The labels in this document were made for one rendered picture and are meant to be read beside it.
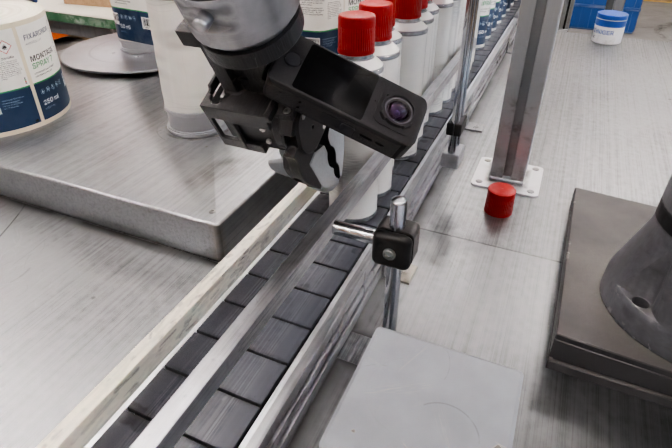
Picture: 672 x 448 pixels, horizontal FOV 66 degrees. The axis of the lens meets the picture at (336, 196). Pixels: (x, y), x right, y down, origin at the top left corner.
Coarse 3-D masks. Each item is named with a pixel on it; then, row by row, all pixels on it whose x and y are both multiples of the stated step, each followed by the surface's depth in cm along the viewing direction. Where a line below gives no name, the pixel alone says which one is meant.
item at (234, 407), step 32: (480, 64) 99; (416, 160) 66; (320, 192) 59; (320, 256) 49; (352, 256) 49; (256, 288) 45; (320, 288) 45; (224, 320) 42; (288, 320) 42; (192, 352) 39; (256, 352) 39; (288, 352) 39; (160, 384) 37; (224, 384) 37; (256, 384) 37; (128, 416) 34; (224, 416) 34; (256, 416) 35
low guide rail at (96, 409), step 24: (312, 192) 55; (288, 216) 51; (264, 240) 47; (240, 264) 44; (216, 288) 41; (192, 312) 39; (168, 336) 36; (144, 360) 34; (120, 384) 33; (96, 408) 31; (72, 432) 30; (96, 432) 32
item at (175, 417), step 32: (448, 64) 73; (384, 160) 49; (352, 192) 43; (320, 224) 39; (288, 256) 36; (288, 288) 34; (256, 320) 31; (224, 352) 29; (192, 384) 27; (160, 416) 25; (192, 416) 26
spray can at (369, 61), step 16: (352, 16) 44; (368, 16) 44; (352, 32) 44; (368, 32) 45; (352, 48) 45; (368, 48) 45; (368, 64) 46; (352, 144) 49; (352, 160) 50; (352, 176) 51; (336, 192) 52; (368, 192) 52; (368, 208) 53
